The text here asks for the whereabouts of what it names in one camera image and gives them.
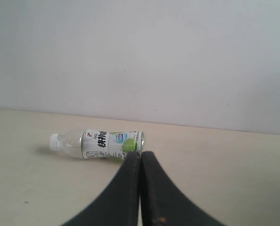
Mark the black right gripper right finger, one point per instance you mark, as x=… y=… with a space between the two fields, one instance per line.
x=162 y=202

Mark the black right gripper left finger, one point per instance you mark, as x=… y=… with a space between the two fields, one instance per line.
x=118 y=204

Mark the lime label clear bottle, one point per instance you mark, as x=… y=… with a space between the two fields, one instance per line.
x=92 y=144

